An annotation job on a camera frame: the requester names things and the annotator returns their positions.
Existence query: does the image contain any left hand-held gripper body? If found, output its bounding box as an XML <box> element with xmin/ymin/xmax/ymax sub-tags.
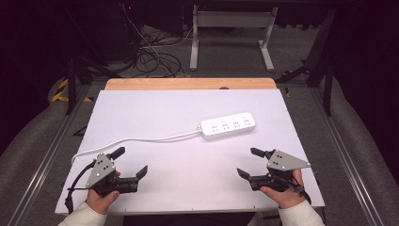
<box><xmin>85</xmin><ymin>153</ymin><xmax>139</xmax><ymax>198</ymax></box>

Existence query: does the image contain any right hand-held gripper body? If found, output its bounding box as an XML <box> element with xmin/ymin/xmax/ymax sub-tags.
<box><xmin>248</xmin><ymin>149</ymin><xmax>312</xmax><ymax>193</ymax></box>

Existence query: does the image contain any white power strip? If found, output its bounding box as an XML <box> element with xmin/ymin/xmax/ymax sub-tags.
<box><xmin>199</xmin><ymin>111</ymin><xmax>257</xmax><ymax>141</ymax></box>

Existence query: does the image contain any person's left hand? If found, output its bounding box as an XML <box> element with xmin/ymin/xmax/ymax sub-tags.
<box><xmin>85</xmin><ymin>169</ymin><xmax>122</xmax><ymax>216</ymax></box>

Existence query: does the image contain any person's right hand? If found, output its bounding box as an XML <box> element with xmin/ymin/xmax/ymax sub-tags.
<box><xmin>259</xmin><ymin>168</ymin><xmax>306</xmax><ymax>210</ymax></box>

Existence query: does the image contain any white board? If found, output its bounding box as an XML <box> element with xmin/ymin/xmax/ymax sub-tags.
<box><xmin>54</xmin><ymin>89</ymin><xmax>327</xmax><ymax>217</ymax></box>

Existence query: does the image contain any person's dark lap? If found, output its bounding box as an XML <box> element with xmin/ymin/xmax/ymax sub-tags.
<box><xmin>122</xmin><ymin>212</ymin><xmax>256</xmax><ymax>226</ymax></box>

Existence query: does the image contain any yellow black floor tape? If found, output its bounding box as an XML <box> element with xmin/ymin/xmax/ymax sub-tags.
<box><xmin>51</xmin><ymin>77</ymin><xmax>95</xmax><ymax>104</ymax></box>

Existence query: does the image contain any black tripod stand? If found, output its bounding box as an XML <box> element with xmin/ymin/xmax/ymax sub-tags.
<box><xmin>275</xmin><ymin>8</ymin><xmax>336</xmax><ymax>118</ymax></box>
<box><xmin>62</xmin><ymin>6</ymin><xmax>124</xmax><ymax>116</ymax></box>

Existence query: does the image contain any wooden table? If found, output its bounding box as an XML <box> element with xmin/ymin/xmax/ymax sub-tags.
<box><xmin>104</xmin><ymin>77</ymin><xmax>279</xmax><ymax>92</ymax></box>

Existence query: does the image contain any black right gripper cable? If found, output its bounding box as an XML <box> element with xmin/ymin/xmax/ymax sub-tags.
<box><xmin>291</xmin><ymin>175</ymin><xmax>312</xmax><ymax>205</ymax></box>

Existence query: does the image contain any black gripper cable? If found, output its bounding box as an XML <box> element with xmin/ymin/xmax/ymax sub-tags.
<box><xmin>291</xmin><ymin>175</ymin><xmax>312</xmax><ymax>205</ymax></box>
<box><xmin>63</xmin><ymin>159</ymin><xmax>97</xmax><ymax>215</ymax></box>

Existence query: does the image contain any white power strip cable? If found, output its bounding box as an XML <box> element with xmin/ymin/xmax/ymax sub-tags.
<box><xmin>71</xmin><ymin>124</ymin><xmax>203</xmax><ymax>166</ymax></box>

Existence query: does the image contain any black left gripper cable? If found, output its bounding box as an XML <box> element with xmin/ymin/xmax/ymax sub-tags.
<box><xmin>63</xmin><ymin>159</ymin><xmax>97</xmax><ymax>215</ymax></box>

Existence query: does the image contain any metal floor rail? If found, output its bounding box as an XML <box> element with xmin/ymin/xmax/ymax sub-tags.
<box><xmin>310</xmin><ymin>88</ymin><xmax>386</xmax><ymax>226</ymax></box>
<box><xmin>5</xmin><ymin>84</ymin><xmax>92</xmax><ymax>226</ymax></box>

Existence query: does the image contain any black floor cable bundle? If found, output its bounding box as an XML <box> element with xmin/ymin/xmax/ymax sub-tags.
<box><xmin>134</xmin><ymin>27</ymin><xmax>186</xmax><ymax>79</ymax></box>

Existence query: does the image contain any white floor cable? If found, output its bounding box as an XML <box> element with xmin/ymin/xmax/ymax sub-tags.
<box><xmin>120</xmin><ymin>3</ymin><xmax>196</xmax><ymax>78</ymax></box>

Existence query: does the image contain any white metal table frame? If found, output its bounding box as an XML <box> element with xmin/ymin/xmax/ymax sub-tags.
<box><xmin>188</xmin><ymin>4</ymin><xmax>279</xmax><ymax>73</ymax></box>

